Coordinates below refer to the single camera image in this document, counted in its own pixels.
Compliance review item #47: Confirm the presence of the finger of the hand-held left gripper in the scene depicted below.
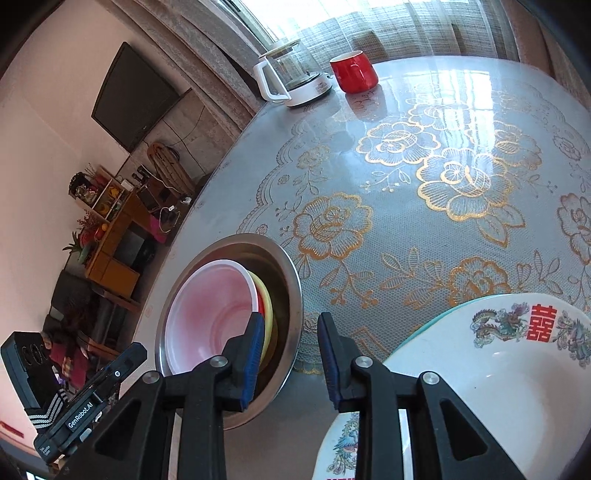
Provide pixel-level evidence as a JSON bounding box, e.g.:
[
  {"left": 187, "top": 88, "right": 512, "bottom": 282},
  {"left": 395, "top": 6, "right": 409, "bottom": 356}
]
[{"left": 76, "top": 342, "right": 148, "bottom": 403}]

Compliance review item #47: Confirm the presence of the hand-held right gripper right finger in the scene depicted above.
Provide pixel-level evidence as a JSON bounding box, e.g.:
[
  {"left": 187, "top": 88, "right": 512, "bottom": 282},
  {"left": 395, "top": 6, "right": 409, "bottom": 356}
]
[{"left": 317, "top": 312, "right": 529, "bottom": 480}]

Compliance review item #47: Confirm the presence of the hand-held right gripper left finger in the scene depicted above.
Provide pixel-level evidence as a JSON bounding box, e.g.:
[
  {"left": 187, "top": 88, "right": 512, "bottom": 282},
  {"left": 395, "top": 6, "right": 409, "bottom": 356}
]
[{"left": 58, "top": 312, "right": 266, "bottom": 480}]

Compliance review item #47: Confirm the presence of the red plastic bowl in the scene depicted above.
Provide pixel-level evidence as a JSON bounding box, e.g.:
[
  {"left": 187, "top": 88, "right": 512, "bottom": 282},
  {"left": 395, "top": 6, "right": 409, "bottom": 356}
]
[{"left": 164, "top": 259, "right": 266, "bottom": 376}]

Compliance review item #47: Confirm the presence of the yellow plastic bowl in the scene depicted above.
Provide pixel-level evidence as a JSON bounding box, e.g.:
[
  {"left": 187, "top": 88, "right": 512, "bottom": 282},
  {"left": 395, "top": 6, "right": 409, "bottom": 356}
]
[{"left": 247, "top": 270, "right": 275, "bottom": 370}]

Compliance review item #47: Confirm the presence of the stainless steel basin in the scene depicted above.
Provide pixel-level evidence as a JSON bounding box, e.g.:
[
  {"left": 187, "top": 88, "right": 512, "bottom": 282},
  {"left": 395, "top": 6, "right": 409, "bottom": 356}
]
[{"left": 154, "top": 234, "right": 303, "bottom": 426}]

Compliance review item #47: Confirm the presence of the large floral printed plate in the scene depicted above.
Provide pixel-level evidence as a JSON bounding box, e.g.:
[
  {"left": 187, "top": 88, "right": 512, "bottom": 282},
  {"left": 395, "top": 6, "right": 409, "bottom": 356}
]
[{"left": 314, "top": 293, "right": 591, "bottom": 480}]

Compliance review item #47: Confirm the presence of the person's left forearm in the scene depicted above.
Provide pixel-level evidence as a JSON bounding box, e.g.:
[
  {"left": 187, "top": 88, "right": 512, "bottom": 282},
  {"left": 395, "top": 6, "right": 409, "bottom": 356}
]
[{"left": 28, "top": 388, "right": 70, "bottom": 433}]

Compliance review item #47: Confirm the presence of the red cloth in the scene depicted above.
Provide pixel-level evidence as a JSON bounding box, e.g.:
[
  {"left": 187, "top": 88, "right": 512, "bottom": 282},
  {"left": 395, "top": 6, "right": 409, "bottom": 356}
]
[{"left": 50, "top": 342, "right": 89, "bottom": 385}]

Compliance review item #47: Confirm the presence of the wooden cabinet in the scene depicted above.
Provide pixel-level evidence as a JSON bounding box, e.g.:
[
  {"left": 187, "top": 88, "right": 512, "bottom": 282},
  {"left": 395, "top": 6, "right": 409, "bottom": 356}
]
[{"left": 84, "top": 191, "right": 155, "bottom": 301}]

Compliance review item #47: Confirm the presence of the wooden display shelf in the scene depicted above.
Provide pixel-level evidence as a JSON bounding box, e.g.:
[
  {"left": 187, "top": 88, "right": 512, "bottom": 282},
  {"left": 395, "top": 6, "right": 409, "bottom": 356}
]
[{"left": 69, "top": 165, "right": 136, "bottom": 219}]

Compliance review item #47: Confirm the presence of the floral lace tablecloth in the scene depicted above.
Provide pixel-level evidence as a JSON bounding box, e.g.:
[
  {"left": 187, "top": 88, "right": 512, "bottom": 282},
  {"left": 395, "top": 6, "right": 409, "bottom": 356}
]
[{"left": 134, "top": 55, "right": 591, "bottom": 480}]

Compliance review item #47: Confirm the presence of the wicker chair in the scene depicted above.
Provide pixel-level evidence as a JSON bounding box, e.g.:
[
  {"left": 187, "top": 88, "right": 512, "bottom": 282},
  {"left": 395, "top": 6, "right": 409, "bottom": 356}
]
[{"left": 147, "top": 142, "right": 197, "bottom": 197}]

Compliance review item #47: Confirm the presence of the black television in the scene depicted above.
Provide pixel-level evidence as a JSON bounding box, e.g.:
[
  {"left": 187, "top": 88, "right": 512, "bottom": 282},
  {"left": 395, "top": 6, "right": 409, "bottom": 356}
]
[{"left": 91, "top": 41, "right": 182, "bottom": 152}]

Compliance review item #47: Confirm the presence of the red mug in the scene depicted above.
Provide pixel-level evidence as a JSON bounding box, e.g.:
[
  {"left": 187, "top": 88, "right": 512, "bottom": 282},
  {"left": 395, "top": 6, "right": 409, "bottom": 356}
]
[{"left": 329, "top": 51, "right": 379, "bottom": 94}]

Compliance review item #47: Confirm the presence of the white glass kettle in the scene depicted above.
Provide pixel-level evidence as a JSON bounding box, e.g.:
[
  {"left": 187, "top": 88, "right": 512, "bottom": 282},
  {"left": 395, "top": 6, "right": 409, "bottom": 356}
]
[{"left": 253, "top": 39, "right": 334, "bottom": 108}]

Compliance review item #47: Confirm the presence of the beige curtain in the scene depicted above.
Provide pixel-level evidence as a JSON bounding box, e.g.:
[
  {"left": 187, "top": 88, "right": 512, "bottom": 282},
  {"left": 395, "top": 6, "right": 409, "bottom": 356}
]
[
  {"left": 152, "top": 0, "right": 278, "bottom": 118},
  {"left": 517, "top": 0, "right": 591, "bottom": 109}
]

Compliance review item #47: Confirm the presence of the sheer curtain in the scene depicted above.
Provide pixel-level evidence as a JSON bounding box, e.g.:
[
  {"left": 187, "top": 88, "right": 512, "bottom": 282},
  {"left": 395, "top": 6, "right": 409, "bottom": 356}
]
[{"left": 240, "top": 0, "right": 522, "bottom": 63}]

